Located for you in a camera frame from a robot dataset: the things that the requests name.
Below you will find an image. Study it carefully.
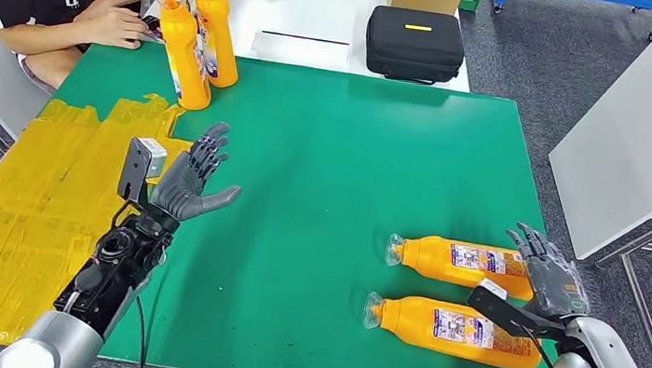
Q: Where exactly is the smartphone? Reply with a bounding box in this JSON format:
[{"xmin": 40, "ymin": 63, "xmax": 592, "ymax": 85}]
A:
[{"xmin": 139, "ymin": 13, "xmax": 166, "ymax": 45}]

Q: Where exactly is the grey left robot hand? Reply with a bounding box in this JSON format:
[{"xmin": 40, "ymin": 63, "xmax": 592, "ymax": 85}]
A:
[{"xmin": 147, "ymin": 113, "xmax": 251, "ymax": 230}]

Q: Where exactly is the orange detergent bottle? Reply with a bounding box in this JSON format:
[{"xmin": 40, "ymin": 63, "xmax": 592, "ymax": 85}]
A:
[
  {"xmin": 177, "ymin": 0, "xmax": 249, "ymax": 91},
  {"xmin": 358, "ymin": 290, "xmax": 549, "ymax": 368},
  {"xmin": 138, "ymin": 0, "xmax": 224, "ymax": 114},
  {"xmin": 381, "ymin": 229, "xmax": 541, "ymax": 304}
]

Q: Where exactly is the black zip case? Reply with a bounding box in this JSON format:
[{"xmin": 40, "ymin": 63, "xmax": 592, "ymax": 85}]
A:
[{"xmin": 360, "ymin": 4, "xmax": 470, "ymax": 90}]

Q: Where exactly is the white desk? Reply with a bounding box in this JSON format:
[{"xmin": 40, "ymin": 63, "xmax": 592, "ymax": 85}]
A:
[{"xmin": 140, "ymin": 0, "xmax": 482, "ymax": 95}]

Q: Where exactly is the white flat box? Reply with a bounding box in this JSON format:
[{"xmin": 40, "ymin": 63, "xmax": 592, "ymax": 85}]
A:
[{"xmin": 251, "ymin": 29, "xmax": 354, "ymax": 70}]

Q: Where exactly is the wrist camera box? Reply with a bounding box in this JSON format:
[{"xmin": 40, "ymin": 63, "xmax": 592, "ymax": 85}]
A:
[
  {"xmin": 114, "ymin": 134, "xmax": 171, "ymax": 213},
  {"xmin": 462, "ymin": 276, "xmax": 572, "ymax": 345}
]

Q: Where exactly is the green table mat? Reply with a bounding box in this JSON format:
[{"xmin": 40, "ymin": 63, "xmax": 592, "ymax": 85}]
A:
[{"xmin": 20, "ymin": 34, "xmax": 623, "ymax": 368}]

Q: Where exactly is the person's right hand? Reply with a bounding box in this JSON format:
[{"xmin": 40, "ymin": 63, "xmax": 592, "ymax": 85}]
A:
[{"xmin": 72, "ymin": 2, "xmax": 153, "ymax": 53}]

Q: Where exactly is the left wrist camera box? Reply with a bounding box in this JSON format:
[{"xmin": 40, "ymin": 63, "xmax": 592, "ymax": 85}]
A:
[{"xmin": 114, "ymin": 134, "xmax": 171, "ymax": 213}]

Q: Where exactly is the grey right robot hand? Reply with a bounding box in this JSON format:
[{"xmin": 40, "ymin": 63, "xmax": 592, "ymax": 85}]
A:
[{"xmin": 496, "ymin": 219, "xmax": 601, "ymax": 325}]

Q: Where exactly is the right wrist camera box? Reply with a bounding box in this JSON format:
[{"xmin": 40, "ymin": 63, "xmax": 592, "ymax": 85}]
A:
[{"xmin": 462, "ymin": 276, "xmax": 572, "ymax": 345}]

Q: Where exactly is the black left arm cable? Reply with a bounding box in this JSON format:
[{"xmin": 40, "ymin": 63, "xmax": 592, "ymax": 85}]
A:
[{"xmin": 126, "ymin": 293, "xmax": 156, "ymax": 368}]

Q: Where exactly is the white side table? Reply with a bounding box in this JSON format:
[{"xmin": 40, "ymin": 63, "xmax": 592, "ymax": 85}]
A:
[{"xmin": 523, "ymin": 18, "xmax": 652, "ymax": 368}]

